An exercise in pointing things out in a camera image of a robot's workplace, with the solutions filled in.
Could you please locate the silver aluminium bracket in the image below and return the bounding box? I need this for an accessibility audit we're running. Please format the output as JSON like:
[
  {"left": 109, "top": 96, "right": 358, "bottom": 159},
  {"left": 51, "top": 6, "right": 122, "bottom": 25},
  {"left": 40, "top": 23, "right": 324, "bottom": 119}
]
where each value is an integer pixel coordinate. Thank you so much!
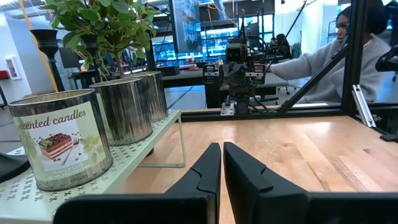
[{"left": 351, "top": 84, "right": 377, "bottom": 128}]

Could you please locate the yellow extension cable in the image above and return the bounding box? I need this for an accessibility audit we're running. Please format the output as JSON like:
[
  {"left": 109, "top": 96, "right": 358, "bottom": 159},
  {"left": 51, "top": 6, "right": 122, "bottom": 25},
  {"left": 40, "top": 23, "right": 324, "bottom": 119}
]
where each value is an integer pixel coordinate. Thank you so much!
[{"left": 17, "top": 0, "right": 60, "bottom": 93}]

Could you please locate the white wall box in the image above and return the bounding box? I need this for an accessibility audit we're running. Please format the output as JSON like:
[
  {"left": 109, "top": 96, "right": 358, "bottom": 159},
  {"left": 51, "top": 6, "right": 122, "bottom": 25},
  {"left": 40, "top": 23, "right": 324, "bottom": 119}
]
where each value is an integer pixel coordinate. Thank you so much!
[{"left": 5, "top": 55, "right": 22, "bottom": 80}]

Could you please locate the green leafy plant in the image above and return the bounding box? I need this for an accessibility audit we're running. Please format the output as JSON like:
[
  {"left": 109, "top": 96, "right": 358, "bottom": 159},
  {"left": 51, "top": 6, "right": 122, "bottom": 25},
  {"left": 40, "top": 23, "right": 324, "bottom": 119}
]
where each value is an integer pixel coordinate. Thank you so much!
[{"left": 40, "top": 0, "right": 159, "bottom": 78}]

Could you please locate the black computer monitor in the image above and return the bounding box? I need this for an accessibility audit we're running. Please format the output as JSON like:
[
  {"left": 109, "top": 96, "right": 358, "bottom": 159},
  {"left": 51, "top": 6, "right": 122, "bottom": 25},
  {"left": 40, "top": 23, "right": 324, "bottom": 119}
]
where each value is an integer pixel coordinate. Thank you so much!
[{"left": 169, "top": 0, "right": 205, "bottom": 54}]

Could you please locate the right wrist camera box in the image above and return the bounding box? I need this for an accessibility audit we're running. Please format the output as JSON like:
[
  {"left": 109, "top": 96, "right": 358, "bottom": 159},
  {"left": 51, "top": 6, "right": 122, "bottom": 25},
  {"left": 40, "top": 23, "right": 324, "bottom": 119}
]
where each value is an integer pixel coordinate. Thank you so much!
[{"left": 224, "top": 42, "right": 249, "bottom": 63}]

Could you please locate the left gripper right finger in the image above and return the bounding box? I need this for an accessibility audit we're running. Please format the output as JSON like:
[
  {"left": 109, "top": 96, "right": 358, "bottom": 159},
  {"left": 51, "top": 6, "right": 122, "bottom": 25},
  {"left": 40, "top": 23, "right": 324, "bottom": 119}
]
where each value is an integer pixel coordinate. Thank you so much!
[{"left": 223, "top": 141, "right": 398, "bottom": 224}]

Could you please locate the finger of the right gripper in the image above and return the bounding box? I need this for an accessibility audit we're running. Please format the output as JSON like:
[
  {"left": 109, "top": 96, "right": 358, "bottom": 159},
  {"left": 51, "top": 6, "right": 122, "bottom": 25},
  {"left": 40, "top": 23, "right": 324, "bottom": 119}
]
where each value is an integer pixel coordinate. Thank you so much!
[
  {"left": 238, "top": 65, "right": 249, "bottom": 88},
  {"left": 228, "top": 65, "right": 239, "bottom": 88}
]

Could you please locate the pale green perforated shelf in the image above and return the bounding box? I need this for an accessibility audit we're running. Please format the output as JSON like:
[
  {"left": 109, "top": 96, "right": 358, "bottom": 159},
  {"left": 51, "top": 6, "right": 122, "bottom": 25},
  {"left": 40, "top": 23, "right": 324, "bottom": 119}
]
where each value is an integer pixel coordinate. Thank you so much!
[{"left": 0, "top": 108, "right": 187, "bottom": 224}]

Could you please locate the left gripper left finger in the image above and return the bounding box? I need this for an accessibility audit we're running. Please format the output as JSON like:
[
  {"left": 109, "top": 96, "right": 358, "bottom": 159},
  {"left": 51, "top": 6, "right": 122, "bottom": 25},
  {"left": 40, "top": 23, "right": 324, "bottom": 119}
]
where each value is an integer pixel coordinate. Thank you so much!
[{"left": 52, "top": 142, "right": 222, "bottom": 224}]

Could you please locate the black aluminium table frame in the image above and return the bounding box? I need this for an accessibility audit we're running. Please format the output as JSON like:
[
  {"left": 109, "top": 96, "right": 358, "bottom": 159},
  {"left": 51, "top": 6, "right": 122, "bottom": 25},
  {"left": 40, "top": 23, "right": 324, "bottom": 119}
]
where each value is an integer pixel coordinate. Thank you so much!
[{"left": 180, "top": 0, "right": 398, "bottom": 142}]

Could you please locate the person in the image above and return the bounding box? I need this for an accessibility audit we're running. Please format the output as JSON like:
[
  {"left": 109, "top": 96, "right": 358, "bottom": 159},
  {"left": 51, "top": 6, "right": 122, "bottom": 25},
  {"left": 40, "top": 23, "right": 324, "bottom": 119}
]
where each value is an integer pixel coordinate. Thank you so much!
[
  {"left": 267, "top": 0, "right": 398, "bottom": 105},
  {"left": 275, "top": 33, "right": 294, "bottom": 60}
]

